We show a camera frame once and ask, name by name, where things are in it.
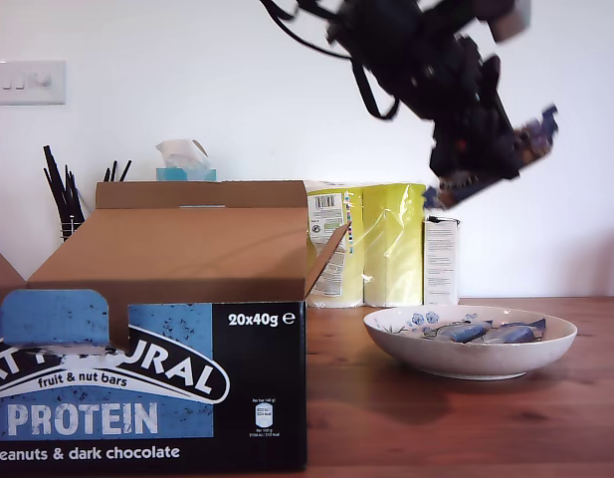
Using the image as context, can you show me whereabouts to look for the blue protein snack bar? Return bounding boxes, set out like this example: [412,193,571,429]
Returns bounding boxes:
[483,318,549,348]
[422,104,560,211]
[438,321,496,346]

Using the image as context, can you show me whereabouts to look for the white printed small carton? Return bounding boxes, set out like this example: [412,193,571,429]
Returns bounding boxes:
[423,215,463,307]

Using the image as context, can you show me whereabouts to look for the white floral plate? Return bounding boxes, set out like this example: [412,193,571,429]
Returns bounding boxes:
[362,307,579,382]

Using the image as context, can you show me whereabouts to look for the turquoise patterned tissue box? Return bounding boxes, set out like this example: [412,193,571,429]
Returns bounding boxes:
[155,167,219,183]

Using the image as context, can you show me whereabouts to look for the snack bar carton box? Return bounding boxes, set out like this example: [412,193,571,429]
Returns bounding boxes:
[0,181,352,474]

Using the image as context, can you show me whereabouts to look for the yellow paper towel pack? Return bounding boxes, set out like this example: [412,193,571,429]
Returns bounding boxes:
[305,181,428,309]

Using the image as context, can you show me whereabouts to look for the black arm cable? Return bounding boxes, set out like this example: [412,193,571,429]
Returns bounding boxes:
[350,62,405,121]
[259,0,360,64]

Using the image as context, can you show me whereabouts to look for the white wall switch plate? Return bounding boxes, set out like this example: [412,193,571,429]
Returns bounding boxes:
[0,60,68,107]

